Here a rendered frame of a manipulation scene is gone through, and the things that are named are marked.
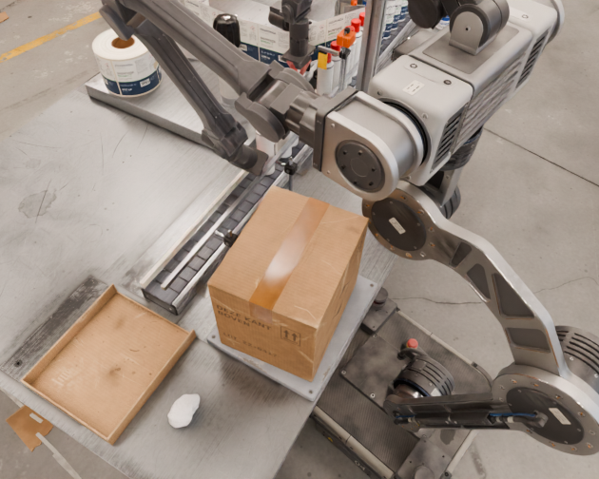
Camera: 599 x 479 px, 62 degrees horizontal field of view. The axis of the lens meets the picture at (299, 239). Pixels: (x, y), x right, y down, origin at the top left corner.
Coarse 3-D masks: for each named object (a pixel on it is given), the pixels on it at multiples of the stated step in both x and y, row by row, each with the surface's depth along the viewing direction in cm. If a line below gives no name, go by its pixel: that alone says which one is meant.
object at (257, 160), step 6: (252, 150) 135; (258, 150) 138; (252, 156) 134; (258, 156) 137; (264, 156) 137; (228, 162) 140; (246, 162) 133; (252, 162) 135; (258, 162) 137; (264, 162) 137; (246, 168) 138; (252, 168) 138; (258, 168) 137; (258, 174) 137
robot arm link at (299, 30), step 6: (306, 18) 144; (288, 24) 148; (294, 24) 143; (300, 24) 143; (306, 24) 144; (294, 30) 145; (300, 30) 144; (306, 30) 145; (294, 36) 146; (300, 36) 146; (306, 36) 147
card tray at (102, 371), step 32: (96, 320) 127; (128, 320) 127; (160, 320) 127; (64, 352) 121; (96, 352) 122; (128, 352) 122; (160, 352) 122; (32, 384) 116; (64, 384) 117; (96, 384) 117; (128, 384) 117; (96, 416) 112; (128, 416) 110
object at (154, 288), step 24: (384, 48) 195; (240, 192) 148; (264, 192) 148; (216, 216) 142; (240, 216) 142; (192, 240) 137; (216, 240) 137; (168, 264) 132; (192, 264) 132; (168, 288) 127
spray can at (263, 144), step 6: (258, 132) 139; (258, 138) 141; (264, 138) 140; (258, 144) 143; (264, 144) 142; (270, 144) 143; (264, 150) 144; (270, 150) 144; (270, 156) 146; (270, 174) 152
